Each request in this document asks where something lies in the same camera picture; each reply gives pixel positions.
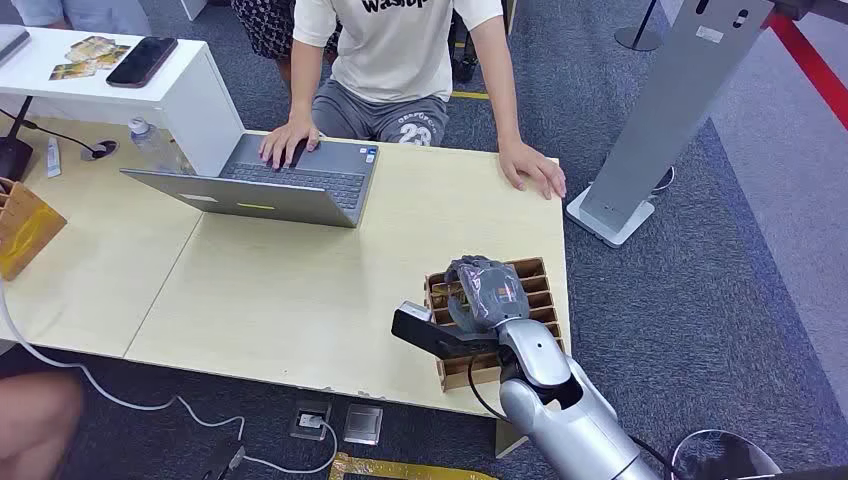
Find person's right hand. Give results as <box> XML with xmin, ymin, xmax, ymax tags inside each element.
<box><xmin>258</xmin><ymin>119</ymin><xmax>323</xmax><ymax>172</ymax></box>

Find person's left hand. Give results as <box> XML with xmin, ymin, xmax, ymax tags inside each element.
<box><xmin>497</xmin><ymin>139</ymin><xmax>569</xmax><ymax>201</ymax></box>

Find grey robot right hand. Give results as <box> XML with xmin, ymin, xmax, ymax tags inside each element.
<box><xmin>443</xmin><ymin>255</ymin><xmax>532</xmax><ymax>335</ymax></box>

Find wooden slotted card holder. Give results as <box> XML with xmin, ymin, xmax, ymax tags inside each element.
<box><xmin>423</xmin><ymin>256</ymin><xmax>568</xmax><ymax>393</ymax></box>

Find person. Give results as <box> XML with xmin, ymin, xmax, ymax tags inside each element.
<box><xmin>258</xmin><ymin>0</ymin><xmax>569</xmax><ymax>201</ymax></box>
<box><xmin>9</xmin><ymin>0</ymin><xmax>154</xmax><ymax>36</ymax></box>
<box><xmin>229</xmin><ymin>0</ymin><xmax>344</xmax><ymax>84</ymax></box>

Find patterned card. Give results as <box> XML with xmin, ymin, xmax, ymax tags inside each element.
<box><xmin>95</xmin><ymin>44</ymin><xmax>132</xmax><ymax>72</ymax></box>
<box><xmin>48</xmin><ymin>60</ymin><xmax>98</xmax><ymax>82</ymax></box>
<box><xmin>65</xmin><ymin>34</ymin><xmax>118</xmax><ymax>64</ymax></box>

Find grey open laptop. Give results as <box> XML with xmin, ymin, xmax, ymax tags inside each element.
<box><xmin>119</xmin><ymin>133</ymin><xmax>381</xmax><ymax>231</ymax></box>

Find white desk riser shelf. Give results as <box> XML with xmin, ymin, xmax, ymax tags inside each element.
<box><xmin>0</xmin><ymin>25</ymin><xmax>247</xmax><ymax>179</ymax></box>

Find black chair base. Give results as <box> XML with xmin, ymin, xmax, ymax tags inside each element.
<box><xmin>447</xmin><ymin>0</ymin><xmax>481</xmax><ymax>85</ymax></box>

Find clear plastic water bottle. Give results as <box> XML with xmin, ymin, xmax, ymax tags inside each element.
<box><xmin>127</xmin><ymin>117</ymin><xmax>195</xmax><ymax>176</ymax></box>

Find grey kiosk stand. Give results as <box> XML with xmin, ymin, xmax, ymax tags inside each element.
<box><xmin>564</xmin><ymin>0</ymin><xmax>777</xmax><ymax>250</ymax></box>

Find black smartphone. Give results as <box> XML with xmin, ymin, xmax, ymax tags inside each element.
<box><xmin>105</xmin><ymin>36</ymin><xmax>179</xmax><ymax>90</ymax></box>

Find metal floor plate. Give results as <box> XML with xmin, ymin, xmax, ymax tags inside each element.
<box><xmin>342</xmin><ymin>403</ymin><xmax>385</xmax><ymax>447</ymax></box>

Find yellow floor tape strip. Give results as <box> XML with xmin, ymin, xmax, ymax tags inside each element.
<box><xmin>327</xmin><ymin>451</ymin><xmax>499</xmax><ymax>480</ymax></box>

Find floor power socket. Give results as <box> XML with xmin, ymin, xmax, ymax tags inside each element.
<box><xmin>288</xmin><ymin>400</ymin><xmax>333</xmax><ymax>443</ymax></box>

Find black monitor stand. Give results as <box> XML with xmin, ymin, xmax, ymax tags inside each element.
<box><xmin>0</xmin><ymin>95</ymin><xmax>38</xmax><ymax>183</ymax></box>

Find grey closed laptop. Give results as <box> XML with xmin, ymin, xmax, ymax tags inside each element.
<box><xmin>0</xmin><ymin>24</ymin><xmax>32</xmax><ymax>66</ymax></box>

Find red barrier belt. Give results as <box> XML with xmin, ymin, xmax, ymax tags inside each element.
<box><xmin>763</xmin><ymin>11</ymin><xmax>848</xmax><ymax>132</ymax></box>

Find blurred reddish object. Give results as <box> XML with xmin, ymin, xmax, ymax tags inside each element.
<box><xmin>0</xmin><ymin>371</ymin><xmax>85</xmax><ymax>480</ymax></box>

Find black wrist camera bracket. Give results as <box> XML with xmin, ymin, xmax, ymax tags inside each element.
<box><xmin>390</xmin><ymin>300</ymin><xmax>506</xmax><ymax>362</ymax></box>

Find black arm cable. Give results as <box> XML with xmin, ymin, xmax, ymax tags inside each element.
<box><xmin>466</xmin><ymin>353</ymin><xmax>513</xmax><ymax>423</ymax></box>

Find black stanchion post base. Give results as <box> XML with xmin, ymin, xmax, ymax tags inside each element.
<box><xmin>613</xmin><ymin>0</ymin><xmax>664</xmax><ymax>53</ymax></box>

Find round desk cable grommet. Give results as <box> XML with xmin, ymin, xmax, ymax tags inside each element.
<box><xmin>80</xmin><ymin>138</ymin><xmax>121</xmax><ymax>163</ymax></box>

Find thin black cable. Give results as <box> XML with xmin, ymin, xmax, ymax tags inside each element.
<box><xmin>0</xmin><ymin>107</ymin><xmax>109</xmax><ymax>158</ymax></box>

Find round metal ring frame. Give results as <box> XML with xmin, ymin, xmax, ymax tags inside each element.
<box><xmin>668</xmin><ymin>428</ymin><xmax>784</xmax><ymax>480</ymax></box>

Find white power cable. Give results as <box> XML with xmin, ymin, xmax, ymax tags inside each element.
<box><xmin>0</xmin><ymin>278</ymin><xmax>340</xmax><ymax>476</ymax></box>

